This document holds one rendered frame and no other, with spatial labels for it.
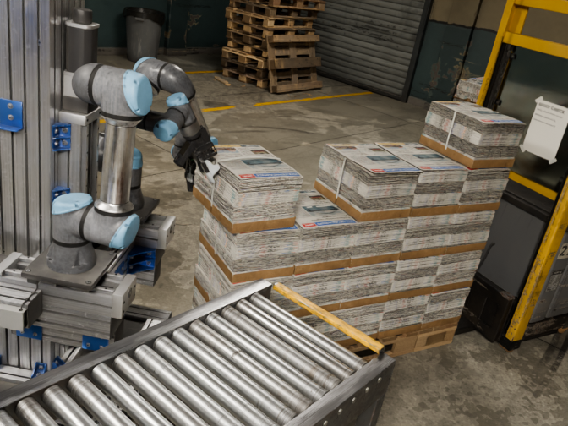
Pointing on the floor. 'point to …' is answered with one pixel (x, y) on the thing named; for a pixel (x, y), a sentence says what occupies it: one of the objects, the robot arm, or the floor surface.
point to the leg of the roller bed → (369, 417)
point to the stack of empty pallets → (270, 16)
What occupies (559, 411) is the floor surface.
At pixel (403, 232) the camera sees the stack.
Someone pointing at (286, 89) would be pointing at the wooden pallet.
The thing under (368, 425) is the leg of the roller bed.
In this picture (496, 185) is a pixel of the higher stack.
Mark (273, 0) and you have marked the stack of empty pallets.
